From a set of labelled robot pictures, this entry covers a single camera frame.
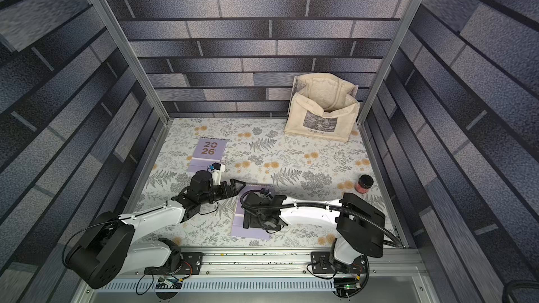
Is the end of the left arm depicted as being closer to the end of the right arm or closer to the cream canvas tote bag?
the end of the right arm

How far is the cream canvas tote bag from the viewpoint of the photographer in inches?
37.8

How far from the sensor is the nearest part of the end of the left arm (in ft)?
2.15

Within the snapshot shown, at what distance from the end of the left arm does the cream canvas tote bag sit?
482 millimetres

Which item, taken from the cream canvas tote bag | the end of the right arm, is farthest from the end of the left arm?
the cream canvas tote bag
